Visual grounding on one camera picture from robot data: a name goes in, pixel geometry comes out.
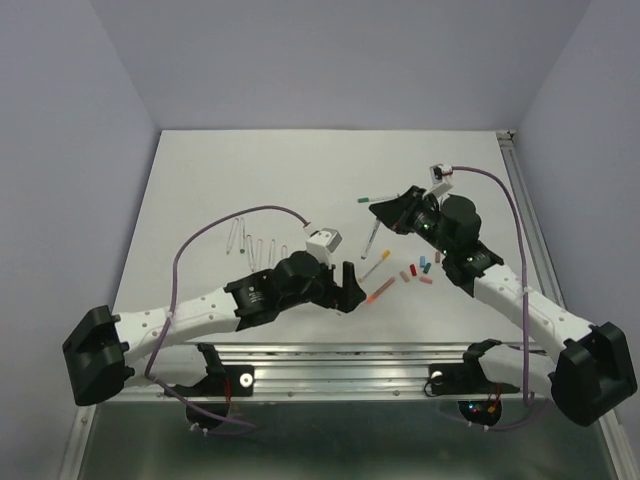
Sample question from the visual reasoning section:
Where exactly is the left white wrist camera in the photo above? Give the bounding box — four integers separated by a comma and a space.
305, 228, 343, 266

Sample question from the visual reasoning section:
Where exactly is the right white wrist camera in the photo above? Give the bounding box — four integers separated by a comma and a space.
428, 164, 453, 199

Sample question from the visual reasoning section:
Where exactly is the aluminium right side rail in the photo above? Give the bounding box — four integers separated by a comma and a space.
496, 130, 565, 308

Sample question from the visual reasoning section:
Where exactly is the red capped marker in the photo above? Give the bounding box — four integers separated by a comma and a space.
239, 216, 246, 254

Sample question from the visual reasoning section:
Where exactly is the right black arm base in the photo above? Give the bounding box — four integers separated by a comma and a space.
423, 339, 520, 428

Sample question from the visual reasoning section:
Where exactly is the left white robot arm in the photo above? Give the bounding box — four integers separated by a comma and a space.
62, 251, 366, 406

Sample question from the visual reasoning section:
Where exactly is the grey capped marker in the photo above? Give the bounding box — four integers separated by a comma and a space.
360, 219, 380, 260

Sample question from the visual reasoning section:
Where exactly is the tan orange marker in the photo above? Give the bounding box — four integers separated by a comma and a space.
367, 277, 396, 304

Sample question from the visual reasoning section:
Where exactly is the yellow capped marker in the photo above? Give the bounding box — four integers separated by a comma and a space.
359, 250, 391, 283

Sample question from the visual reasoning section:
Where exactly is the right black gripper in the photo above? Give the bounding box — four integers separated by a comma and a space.
367, 185, 454, 257

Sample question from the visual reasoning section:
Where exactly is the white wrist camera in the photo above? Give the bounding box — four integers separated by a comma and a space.
428, 164, 453, 199
305, 228, 343, 266

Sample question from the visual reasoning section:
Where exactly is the aluminium front rail frame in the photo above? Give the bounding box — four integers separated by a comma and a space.
60, 344, 639, 479

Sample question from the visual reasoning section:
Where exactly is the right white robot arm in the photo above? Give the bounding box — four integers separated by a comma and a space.
369, 187, 638, 426

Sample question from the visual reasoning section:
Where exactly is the green capped thin marker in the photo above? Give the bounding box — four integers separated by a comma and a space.
357, 195, 395, 204

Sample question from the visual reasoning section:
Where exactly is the blue capped marker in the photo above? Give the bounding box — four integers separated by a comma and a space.
246, 234, 256, 272

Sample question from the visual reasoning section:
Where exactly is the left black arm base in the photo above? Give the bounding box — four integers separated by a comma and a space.
158, 343, 257, 436

